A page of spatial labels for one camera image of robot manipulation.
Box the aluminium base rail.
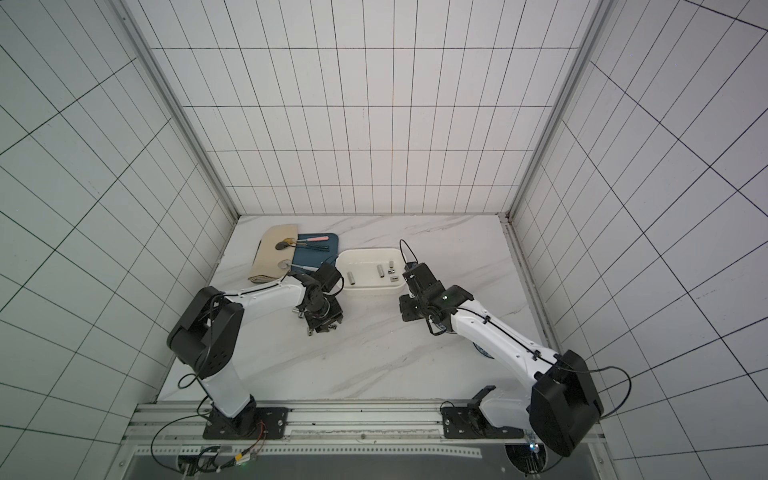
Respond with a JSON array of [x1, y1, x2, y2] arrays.
[[122, 400, 607, 460]]

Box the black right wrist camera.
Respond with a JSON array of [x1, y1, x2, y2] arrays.
[[403, 262, 474, 309]]

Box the black spoon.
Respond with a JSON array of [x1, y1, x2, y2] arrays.
[[275, 241, 330, 252]]

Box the white storage box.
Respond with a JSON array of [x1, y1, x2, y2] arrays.
[[335, 248, 406, 295]]

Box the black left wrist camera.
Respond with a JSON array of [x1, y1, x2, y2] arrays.
[[312, 262, 344, 297]]

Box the silver spoon white handle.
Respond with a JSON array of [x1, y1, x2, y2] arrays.
[[277, 259, 318, 272]]

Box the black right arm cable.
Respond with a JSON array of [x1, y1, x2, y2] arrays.
[[398, 238, 633, 475]]

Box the beige folded cloth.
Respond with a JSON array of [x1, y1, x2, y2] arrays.
[[248, 224, 298, 284]]

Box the dark teal tray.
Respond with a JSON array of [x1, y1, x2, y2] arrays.
[[290, 233, 339, 273]]

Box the gold spoon green handle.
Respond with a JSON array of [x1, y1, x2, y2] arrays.
[[280, 241, 330, 252]]

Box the blue white patterned bowl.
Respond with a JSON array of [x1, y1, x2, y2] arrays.
[[473, 343, 494, 360]]

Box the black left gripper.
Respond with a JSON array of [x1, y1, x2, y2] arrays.
[[303, 296, 344, 334]]

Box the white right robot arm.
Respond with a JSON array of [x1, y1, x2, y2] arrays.
[[399, 289, 604, 457]]

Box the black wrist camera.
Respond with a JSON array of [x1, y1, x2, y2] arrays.
[[403, 262, 474, 309], [312, 262, 344, 297]]

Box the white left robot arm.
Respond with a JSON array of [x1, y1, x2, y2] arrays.
[[166, 269, 345, 420]]

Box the gold spoon pink handle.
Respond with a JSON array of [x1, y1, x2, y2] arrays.
[[284, 235, 330, 244]]

